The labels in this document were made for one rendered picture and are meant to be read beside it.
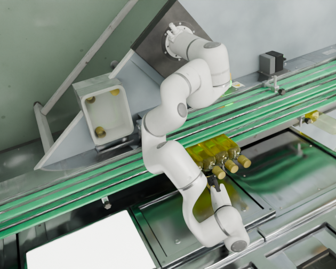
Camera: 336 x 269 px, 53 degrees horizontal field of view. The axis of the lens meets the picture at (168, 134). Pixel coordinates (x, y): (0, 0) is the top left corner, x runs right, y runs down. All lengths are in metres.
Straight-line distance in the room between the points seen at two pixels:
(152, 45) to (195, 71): 0.36
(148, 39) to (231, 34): 0.43
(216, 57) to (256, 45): 0.59
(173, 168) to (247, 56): 0.90
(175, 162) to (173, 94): 0.19
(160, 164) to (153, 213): 0.48
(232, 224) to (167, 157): 0.27
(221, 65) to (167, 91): 0.27
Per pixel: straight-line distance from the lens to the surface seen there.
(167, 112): 0.90
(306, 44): 1.90
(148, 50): 1.34
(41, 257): 1.38
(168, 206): 1.38
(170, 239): 1.26
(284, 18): 1.76
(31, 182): 1.42
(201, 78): 1.04
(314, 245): 1.30
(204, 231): 1.00
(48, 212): 1.40
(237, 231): 1.01
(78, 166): 1.41
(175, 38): 1.33
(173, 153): 0.90
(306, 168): 1.59
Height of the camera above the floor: 2.03
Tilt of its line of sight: 53 degrees down
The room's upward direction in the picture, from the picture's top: 136 degrees clockwise
